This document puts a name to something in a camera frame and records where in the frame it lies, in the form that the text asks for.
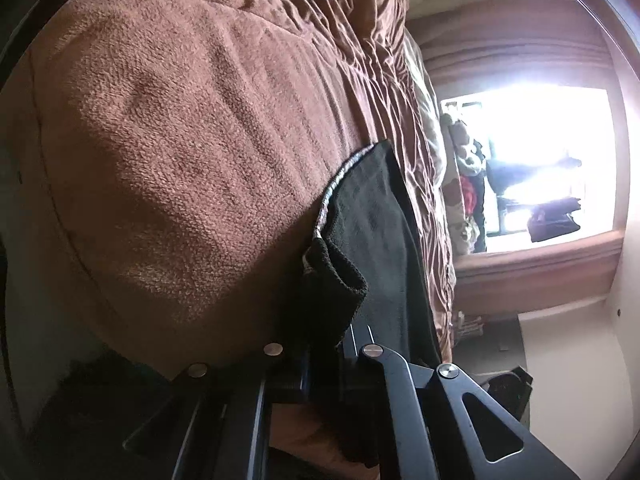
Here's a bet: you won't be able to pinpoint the brown blanket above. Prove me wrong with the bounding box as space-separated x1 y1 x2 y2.
30 0 458 461

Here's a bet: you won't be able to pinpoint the floral patterned cloth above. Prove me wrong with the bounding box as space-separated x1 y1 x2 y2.
302 147 377 277

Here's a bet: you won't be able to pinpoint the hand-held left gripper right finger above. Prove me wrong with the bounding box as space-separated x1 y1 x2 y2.
342 325 582 480

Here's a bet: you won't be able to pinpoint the window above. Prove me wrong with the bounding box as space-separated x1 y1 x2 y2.
440 87 624 254

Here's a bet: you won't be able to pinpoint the black box with green light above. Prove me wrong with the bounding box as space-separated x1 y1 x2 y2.
487 366 535 422

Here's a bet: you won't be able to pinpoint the white pillow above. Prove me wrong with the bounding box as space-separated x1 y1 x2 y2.
404 30 447 172

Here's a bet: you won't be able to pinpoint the black pants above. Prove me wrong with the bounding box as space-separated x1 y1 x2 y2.
272 140 442 467

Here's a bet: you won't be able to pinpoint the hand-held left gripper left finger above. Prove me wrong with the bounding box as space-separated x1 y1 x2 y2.
122 342 309 480

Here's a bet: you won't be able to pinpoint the plush toy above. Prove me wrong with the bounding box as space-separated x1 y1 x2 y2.
440 112 489 177

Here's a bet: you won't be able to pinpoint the hanging black dress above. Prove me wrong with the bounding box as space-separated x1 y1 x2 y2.
487 157 584 197

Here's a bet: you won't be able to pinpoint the red cloth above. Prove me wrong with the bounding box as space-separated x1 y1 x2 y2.
460 175 482 212

